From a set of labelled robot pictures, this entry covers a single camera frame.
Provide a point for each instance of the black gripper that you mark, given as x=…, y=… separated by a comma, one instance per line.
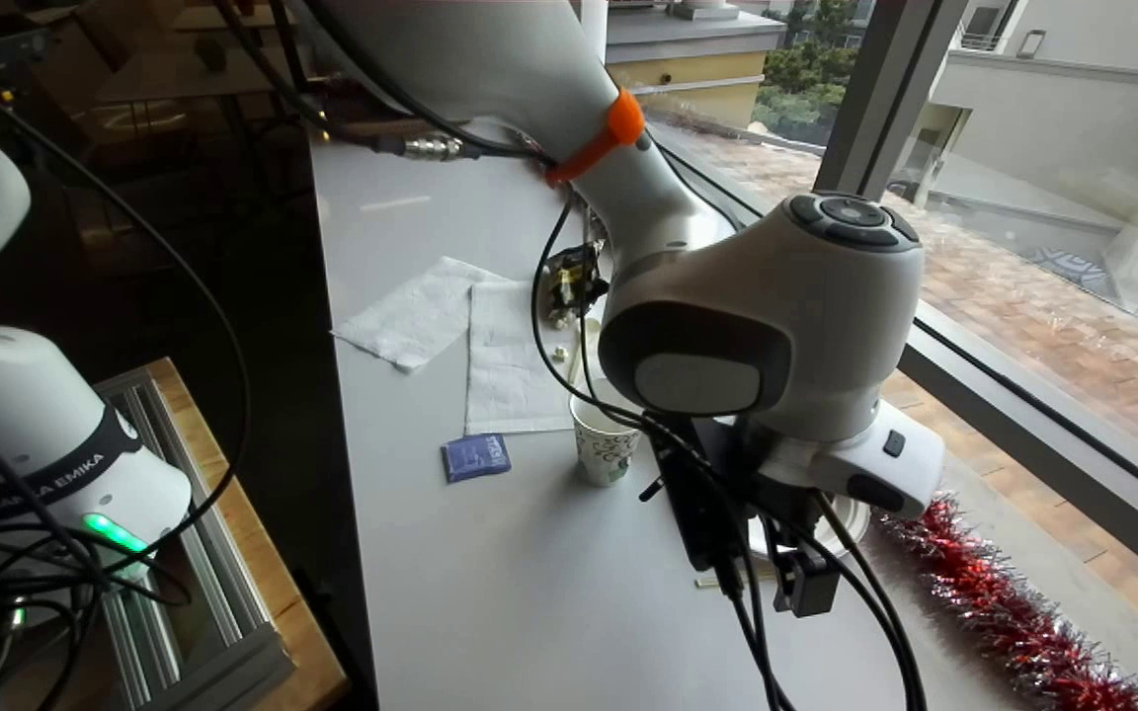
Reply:
x=714, y=500

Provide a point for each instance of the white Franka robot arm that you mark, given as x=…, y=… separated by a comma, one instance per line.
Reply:
x=778, y=331

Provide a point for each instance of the patterned paper cup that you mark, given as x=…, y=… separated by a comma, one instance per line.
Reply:
x=600, y=451

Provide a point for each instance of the blue flat packet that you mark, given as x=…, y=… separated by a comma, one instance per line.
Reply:
x=475, y=455

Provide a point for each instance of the dark snack bag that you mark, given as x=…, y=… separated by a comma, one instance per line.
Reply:
x=571, y=281

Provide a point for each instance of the red tinsel garland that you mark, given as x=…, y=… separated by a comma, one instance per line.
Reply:
x=1006, y=614

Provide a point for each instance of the wooden crate with metal rack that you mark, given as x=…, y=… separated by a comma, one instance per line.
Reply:
x=247, y=579

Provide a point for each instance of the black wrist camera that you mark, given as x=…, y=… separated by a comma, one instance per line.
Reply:
x=808, y=576

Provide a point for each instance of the window frame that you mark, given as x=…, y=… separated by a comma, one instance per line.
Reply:
x=887, y=94

